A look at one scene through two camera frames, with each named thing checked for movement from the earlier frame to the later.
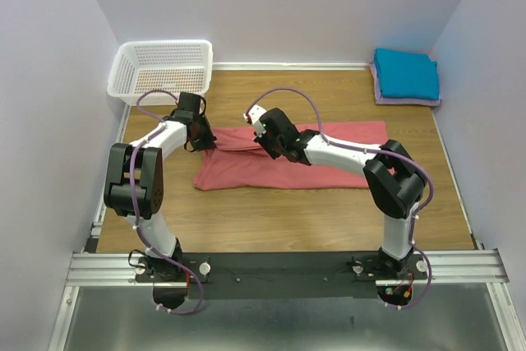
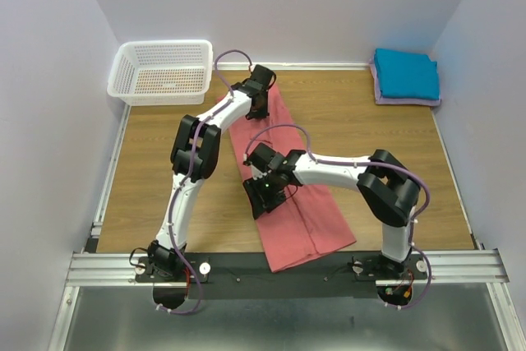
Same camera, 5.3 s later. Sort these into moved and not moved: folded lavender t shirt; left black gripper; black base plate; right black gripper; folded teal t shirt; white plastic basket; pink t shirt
Moved: right black gripper; pink t shirt; left black gripper
Not moved: folded teal t shirt; black base plate; white plastic basket; folded lavender t shirt
